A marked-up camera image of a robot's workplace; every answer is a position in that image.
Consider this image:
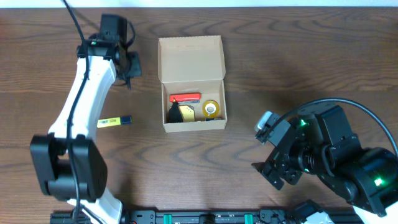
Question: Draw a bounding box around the yellow highlighter dark cap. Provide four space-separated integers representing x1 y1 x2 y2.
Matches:
97 116 132 128

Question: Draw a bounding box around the cardboard box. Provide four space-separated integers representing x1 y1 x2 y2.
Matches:
158 35 228 133

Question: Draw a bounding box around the red stapler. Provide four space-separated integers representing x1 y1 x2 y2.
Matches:
169 93 201 103

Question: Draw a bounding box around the yellow sticky note pad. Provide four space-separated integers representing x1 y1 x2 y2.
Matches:
178 105 195 123

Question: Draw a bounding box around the yellow tape roll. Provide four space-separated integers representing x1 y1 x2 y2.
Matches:
202 100 220 119

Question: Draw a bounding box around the white blue eraser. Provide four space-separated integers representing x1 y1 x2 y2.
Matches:
205 118 222 121

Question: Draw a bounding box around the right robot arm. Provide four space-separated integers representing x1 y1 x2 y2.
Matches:
252 102 397 223

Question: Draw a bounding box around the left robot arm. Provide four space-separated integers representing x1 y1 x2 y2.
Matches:
30 14 142 223

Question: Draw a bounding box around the black mounting rail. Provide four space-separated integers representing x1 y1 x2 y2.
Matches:
49 200 355 224

